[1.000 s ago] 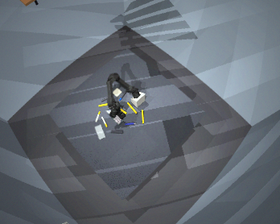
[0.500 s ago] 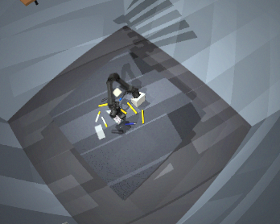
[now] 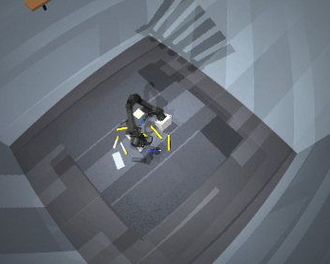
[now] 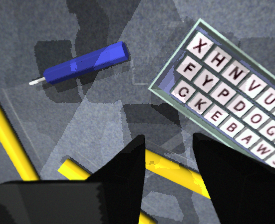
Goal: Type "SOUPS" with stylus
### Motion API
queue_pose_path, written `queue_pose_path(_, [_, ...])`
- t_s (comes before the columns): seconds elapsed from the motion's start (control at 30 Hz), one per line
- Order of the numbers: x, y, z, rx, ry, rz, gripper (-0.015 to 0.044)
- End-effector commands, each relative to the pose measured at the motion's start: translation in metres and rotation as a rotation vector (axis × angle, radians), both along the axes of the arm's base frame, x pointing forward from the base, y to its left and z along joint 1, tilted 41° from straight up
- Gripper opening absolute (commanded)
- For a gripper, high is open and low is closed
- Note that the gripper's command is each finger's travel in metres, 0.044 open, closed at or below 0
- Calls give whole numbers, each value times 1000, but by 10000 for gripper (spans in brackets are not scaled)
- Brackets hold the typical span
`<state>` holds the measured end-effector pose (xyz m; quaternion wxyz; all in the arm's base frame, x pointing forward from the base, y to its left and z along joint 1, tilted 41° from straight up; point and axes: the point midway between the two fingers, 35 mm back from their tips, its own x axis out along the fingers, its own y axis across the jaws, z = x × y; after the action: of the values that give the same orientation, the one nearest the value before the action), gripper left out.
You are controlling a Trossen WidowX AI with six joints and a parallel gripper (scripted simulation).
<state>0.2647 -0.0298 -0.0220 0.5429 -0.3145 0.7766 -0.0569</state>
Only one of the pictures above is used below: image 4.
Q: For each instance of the blue stylus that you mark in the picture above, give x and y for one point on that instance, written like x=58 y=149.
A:
x=95 y=60

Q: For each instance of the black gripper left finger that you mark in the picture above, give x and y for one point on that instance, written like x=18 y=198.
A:
x=111 y=195

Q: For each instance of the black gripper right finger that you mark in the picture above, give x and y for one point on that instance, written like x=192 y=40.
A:
x=241 y=188

